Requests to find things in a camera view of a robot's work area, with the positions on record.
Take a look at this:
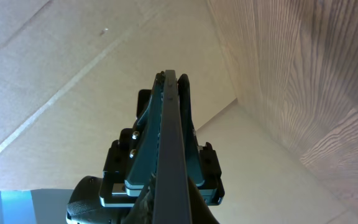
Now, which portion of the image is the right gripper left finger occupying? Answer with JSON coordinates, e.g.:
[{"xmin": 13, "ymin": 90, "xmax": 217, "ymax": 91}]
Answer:
[{"xmin": 128, "ymin": 174, "xmax": 156, "ymax": 224}]

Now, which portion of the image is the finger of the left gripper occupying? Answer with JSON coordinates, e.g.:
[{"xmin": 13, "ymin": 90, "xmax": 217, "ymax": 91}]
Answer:
[
  {"xmin": 177, "ymin": 74, "xmax": 204, "ymax": 187},
  {"xmin": 124, "ymin": 72, "xmax": 164, "ymax": 190}
]

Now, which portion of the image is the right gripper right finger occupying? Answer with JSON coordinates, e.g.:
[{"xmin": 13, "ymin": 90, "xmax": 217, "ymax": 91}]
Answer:
[{"xmin": 188, "ymin": 177, "xmax": 219, "ymax": 224}]

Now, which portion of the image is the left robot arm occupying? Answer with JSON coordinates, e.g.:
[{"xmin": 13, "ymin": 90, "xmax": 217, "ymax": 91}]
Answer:
[{"xmin": 66, "ymin": 70, "xmax": 225, "ymax": 223}]

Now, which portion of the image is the smartphone with light screen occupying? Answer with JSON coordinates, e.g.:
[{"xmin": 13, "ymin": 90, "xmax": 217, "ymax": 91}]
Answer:
[{"xmin": 153, "ymin": 70, "xmax": 192, "ymax": 224}]

